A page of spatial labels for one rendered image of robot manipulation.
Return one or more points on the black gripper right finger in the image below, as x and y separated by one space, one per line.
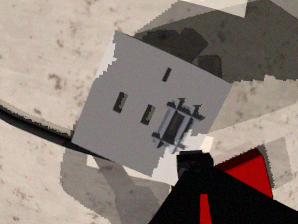
234 202

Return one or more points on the red box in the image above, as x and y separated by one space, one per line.
250 168

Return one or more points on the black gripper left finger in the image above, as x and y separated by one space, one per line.
183 204

